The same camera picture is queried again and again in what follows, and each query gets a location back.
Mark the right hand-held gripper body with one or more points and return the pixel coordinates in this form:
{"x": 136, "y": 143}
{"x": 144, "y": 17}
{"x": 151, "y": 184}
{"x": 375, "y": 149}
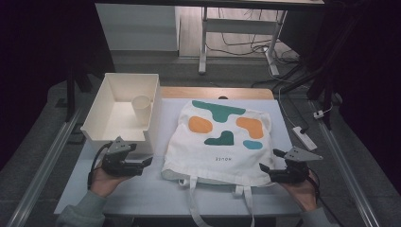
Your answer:
{"x": 294, "y": 171}

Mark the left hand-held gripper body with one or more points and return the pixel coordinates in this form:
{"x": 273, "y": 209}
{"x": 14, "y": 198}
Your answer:
{"x": 118, "y": 164}

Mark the white plastic bin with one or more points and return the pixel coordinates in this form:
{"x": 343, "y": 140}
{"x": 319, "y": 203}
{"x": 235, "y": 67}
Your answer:
{"x": 121, "y": 123}

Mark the clear plastic cup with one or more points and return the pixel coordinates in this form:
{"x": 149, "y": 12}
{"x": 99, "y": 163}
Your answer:
{"x": 141, "y": 105}

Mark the white tote bag coloured patches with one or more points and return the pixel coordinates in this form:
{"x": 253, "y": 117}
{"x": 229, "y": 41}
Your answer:
{"x": 220, "y": 164}

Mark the person's right hand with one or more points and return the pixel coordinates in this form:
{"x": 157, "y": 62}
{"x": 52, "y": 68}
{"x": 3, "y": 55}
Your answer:
{"x": 302, "y": 192}

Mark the person's left hand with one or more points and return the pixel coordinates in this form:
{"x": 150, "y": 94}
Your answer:
{"x": 104, "y": 184}

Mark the white power strip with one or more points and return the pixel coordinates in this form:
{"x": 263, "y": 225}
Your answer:
{"x": 304, "y": 138}

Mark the white table mat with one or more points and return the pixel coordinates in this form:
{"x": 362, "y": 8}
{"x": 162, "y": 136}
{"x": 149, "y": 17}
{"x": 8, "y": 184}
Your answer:
{"x": 142, "y": 192}

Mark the small white adapter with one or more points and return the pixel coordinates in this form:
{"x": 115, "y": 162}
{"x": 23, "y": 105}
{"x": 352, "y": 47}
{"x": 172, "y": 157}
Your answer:
{"x": 318, "y": 114}

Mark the black stand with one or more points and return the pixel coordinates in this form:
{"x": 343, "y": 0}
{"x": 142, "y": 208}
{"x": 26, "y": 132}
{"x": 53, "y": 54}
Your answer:
{"x": 327, "y": 94}
{"x": 71, "y": 94}

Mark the black table grommet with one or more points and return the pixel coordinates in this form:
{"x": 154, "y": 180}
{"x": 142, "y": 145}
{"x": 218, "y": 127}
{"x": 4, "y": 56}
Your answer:
{"x": 223, "y": 97}

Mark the white cabinet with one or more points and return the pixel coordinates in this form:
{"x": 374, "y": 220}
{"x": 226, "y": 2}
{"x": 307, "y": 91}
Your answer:
{"x": 138, "y": 26}

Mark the aluminium rail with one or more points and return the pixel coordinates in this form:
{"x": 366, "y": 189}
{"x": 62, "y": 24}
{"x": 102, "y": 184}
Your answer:
{"x": 44, "y": 167}
{"x": 346, "y": 173}

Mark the white desk frame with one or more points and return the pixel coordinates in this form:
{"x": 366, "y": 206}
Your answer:
{"x": 235, "y": 26}

